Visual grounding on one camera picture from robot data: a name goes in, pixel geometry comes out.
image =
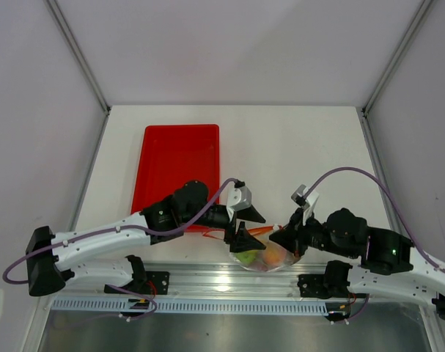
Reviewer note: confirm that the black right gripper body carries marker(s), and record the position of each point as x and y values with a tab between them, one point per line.
311	235

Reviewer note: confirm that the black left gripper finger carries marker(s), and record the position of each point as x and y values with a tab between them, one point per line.
250	214
242	241

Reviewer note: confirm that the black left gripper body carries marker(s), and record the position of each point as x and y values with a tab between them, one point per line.
219	218

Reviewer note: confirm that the green apple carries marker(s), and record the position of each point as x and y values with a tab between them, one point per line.
246	258

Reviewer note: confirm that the pink peach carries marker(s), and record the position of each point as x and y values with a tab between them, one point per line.
273	256

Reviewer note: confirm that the clear zip top bag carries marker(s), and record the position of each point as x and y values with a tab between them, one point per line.
262	234

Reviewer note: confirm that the red plastic tray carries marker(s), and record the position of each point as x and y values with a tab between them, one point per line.
171	156

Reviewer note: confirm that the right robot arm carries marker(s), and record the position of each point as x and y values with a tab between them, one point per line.
390	264

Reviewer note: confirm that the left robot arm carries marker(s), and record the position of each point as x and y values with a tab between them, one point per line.
58	259

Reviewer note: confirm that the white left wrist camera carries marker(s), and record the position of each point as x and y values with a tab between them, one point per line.
239	197

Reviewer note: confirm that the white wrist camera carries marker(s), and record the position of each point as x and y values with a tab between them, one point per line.
305	199
239	197

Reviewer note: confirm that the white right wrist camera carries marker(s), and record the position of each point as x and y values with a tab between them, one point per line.
305	199

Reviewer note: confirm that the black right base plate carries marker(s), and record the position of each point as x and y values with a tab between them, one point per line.
323	286

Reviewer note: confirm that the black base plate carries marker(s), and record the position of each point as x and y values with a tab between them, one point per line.
323	286
147	282

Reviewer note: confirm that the aluminium front rail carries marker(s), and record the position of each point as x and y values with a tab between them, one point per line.
233	281

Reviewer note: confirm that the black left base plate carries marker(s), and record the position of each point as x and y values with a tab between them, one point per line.
147	282

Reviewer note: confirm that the right aluminium frame post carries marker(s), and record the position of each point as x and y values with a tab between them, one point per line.
403	46

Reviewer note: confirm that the aluminium frame post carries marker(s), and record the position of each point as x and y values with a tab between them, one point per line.
403	46
66	32

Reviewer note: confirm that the white slotted cable duct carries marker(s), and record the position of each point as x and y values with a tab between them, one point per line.
195	306

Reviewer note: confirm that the left aluminium frame post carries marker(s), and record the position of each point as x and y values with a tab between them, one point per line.
66	32

